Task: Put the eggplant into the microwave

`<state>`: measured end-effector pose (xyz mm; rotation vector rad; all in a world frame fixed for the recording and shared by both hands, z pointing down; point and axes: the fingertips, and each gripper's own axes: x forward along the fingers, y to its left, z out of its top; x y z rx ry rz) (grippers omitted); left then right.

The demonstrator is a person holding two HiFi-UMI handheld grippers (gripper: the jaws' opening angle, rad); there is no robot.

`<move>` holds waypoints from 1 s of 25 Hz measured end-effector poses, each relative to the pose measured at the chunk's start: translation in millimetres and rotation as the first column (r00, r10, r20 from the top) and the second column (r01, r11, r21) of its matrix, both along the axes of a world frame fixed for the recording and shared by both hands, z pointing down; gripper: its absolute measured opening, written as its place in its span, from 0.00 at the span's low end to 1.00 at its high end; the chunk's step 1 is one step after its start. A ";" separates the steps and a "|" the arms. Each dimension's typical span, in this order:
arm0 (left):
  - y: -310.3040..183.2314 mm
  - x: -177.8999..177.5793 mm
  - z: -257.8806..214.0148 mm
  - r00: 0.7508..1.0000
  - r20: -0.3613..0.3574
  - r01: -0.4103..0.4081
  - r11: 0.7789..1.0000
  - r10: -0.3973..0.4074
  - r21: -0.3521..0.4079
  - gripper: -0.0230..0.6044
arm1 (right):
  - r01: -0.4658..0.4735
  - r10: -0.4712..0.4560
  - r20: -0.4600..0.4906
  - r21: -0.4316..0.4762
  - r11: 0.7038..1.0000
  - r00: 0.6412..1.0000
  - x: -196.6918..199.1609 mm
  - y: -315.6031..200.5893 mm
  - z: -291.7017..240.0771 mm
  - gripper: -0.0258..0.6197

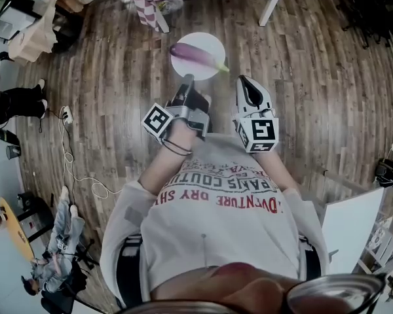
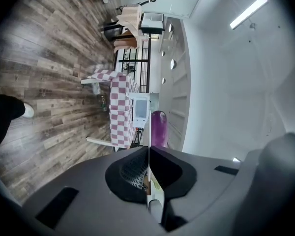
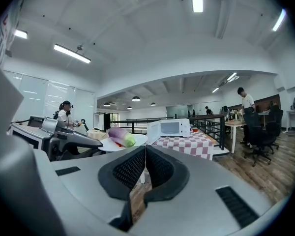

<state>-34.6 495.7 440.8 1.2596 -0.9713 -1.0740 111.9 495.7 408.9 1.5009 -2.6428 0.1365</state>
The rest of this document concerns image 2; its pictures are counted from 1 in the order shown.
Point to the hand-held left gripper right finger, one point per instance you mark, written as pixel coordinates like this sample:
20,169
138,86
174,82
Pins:
174,176

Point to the black metal rack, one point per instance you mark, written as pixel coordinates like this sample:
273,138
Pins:
145,65

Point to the green glass bottle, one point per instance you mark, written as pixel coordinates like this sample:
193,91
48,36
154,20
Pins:
103,104

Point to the person's white shoe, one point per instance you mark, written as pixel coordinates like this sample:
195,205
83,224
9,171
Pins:
29,110

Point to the small ceiling fixture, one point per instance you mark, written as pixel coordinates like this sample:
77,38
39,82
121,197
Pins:
252,26

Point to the person's black trouser leg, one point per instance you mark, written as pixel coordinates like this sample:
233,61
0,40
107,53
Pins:
2,122

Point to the white glass partition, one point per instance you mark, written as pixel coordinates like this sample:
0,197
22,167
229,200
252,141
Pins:
172,1

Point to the long ceiling light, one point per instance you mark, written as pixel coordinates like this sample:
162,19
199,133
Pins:
248,12

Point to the pink white checkered tablecloth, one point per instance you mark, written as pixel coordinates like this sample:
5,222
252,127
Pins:
120,112

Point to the white-legged wooden table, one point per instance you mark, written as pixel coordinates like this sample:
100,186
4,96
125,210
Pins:
93,81

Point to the beige draped table cloth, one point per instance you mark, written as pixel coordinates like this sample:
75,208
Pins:
130,18

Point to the clear plastic bottle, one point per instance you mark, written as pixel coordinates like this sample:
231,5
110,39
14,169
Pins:
96,88

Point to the black table frame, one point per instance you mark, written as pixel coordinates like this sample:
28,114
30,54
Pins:
111,29

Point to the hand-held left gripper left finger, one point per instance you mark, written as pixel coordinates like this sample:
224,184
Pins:
118,178

